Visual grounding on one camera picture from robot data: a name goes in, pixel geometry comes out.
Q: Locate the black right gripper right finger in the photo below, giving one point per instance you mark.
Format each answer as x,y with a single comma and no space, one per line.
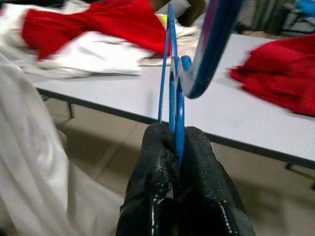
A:
206,186

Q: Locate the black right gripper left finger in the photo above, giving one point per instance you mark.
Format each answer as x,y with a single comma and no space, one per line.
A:
150,172

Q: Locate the blue plastic clothes hanger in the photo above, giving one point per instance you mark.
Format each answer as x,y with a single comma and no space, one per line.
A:
214,49

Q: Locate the white cloth garment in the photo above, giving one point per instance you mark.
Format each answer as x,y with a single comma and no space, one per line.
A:
29,147

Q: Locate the white jeans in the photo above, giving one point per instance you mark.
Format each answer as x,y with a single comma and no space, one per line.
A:
98,54

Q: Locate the red garment with white hem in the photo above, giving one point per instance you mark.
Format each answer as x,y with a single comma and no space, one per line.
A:
278,73

